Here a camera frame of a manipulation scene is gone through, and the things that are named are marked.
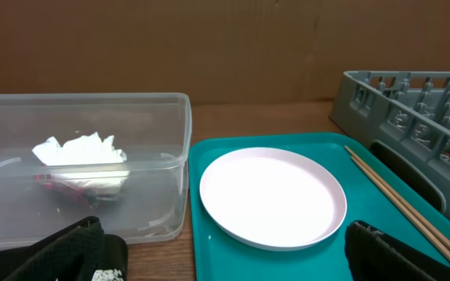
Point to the black tray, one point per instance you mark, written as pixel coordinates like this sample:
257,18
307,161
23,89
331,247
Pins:
115,254

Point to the red snack wrapper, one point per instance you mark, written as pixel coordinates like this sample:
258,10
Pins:
91,193

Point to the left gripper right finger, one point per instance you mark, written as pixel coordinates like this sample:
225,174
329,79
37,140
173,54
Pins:
376,256

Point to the clear plastic bin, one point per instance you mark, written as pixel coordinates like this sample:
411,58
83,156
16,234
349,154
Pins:
153,129

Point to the teal plastic tray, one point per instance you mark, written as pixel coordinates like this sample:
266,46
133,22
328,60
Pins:
218,256

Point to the white round plate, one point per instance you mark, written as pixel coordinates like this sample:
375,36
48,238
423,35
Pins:
273,199

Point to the white napkin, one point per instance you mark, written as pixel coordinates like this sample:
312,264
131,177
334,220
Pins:
85,150

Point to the wooden chopstick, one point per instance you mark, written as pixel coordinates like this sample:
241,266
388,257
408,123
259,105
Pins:
402,200
410,216

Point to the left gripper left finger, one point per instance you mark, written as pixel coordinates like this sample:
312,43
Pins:
73,253

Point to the grey dish rack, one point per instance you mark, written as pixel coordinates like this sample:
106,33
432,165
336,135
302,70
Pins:
405,118

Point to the white rice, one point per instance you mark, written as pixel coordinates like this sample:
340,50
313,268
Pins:
108,275

